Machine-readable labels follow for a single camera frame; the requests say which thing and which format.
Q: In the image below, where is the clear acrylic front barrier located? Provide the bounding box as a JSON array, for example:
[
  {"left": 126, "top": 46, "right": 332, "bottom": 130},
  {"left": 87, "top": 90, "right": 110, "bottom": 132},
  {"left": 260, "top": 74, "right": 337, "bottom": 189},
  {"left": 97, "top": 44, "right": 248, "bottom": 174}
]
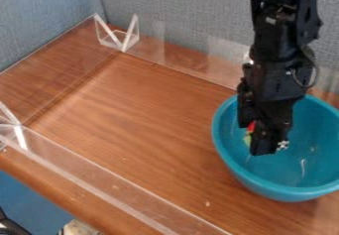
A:
[{"left": 0, "top": 102, "right": 233, "bottom": 235}]

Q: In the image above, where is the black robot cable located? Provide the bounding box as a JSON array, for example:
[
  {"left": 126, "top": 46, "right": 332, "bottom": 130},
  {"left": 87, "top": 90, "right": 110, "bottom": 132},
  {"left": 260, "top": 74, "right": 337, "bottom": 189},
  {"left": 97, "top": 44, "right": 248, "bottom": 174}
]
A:
[{"left": 289, "top": 47, "right": 321, "bottom": 90}]

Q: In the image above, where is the clear acrylic back barrier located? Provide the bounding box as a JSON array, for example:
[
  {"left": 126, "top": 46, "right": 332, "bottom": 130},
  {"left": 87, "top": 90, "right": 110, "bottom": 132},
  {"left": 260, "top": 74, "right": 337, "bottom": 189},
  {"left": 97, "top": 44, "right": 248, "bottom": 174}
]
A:
[{"left": 91, "top": 13, "right": 339, "bottom": 104}]

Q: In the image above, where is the clear acrylic corner bracket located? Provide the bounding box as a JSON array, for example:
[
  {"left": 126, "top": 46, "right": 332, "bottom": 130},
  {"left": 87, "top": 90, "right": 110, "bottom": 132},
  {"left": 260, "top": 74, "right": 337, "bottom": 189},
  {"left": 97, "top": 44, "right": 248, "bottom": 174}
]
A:
[{"left": 93, "top": 14, "right": 141, "bottom": 53}]

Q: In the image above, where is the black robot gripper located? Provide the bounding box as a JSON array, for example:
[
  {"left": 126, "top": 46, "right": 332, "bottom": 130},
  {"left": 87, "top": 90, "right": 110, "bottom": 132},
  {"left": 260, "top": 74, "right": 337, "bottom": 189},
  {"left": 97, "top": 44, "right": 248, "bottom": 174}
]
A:
[{"left": 238, "top": 56, "right": 316, "bottom": 156}]

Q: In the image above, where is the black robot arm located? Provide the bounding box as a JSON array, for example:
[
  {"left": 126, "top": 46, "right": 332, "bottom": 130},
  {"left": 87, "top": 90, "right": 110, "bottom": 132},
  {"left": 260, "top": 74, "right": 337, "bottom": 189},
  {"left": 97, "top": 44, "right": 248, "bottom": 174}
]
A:
[{"left": 238, "top": 0, "right": 322, "bottom": 156}]

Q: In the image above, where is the clear acrylic barrier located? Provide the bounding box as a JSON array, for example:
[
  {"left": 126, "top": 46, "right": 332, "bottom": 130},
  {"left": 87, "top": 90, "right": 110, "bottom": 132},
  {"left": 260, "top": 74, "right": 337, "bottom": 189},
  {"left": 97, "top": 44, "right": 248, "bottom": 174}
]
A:
[
  {"left": 0, "top": 102, "right": 233, "bottom": 235},
  {"left": 91, "top": 13, "right": 339, "bottom": 104}
]

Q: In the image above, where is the blue plastic bowl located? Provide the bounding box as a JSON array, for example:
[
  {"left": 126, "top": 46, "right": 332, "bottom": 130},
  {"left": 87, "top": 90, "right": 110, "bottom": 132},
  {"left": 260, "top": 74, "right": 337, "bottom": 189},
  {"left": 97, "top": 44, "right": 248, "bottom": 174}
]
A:
[{"left": 211, "top": 95, "right": 339, "bottom": 202}]

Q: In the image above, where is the red toy strawberry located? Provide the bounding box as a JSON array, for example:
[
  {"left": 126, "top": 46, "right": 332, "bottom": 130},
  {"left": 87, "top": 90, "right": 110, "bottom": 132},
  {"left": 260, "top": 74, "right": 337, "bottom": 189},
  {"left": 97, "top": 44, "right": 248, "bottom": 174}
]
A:
[{"left": 245, "top": 121, "right": 256, "bottom": 147}]

